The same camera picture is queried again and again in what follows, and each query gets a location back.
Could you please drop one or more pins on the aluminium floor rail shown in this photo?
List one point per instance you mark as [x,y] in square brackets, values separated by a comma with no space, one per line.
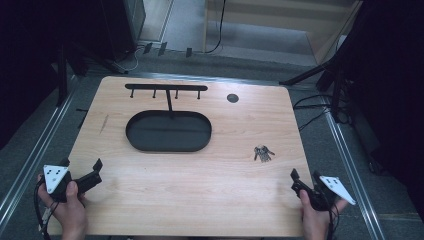
[36,156]
[353,173]

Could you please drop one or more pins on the person's right hand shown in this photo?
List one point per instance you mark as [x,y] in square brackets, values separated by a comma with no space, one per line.
[315,223]

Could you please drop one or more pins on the black metal stand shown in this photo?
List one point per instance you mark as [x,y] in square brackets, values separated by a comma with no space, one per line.
[62,76]

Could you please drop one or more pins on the black key rack with tray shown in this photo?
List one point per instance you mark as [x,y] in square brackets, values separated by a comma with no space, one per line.
[168,131]

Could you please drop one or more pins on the dark curtain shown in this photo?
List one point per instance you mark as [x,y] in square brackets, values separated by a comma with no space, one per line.
[30,50]
[390,83]

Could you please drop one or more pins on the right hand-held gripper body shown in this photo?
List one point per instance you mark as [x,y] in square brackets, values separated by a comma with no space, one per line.
[335,186]

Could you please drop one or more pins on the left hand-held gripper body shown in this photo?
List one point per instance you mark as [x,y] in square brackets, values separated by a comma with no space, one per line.
[55,178]

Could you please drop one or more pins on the bunch of keys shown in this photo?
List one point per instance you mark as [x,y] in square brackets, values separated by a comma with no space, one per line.
[264,154]

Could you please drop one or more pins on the person's left hand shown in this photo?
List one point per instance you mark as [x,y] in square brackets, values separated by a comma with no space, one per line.
[71,215]

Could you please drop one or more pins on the black tripod stand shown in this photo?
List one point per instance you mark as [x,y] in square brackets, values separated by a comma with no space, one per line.
[308,74]

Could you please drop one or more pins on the round grey table grommet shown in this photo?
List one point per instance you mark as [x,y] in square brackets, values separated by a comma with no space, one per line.
[232,98]

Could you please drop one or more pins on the dark cabinet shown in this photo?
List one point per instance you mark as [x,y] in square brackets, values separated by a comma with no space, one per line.
[128,23]

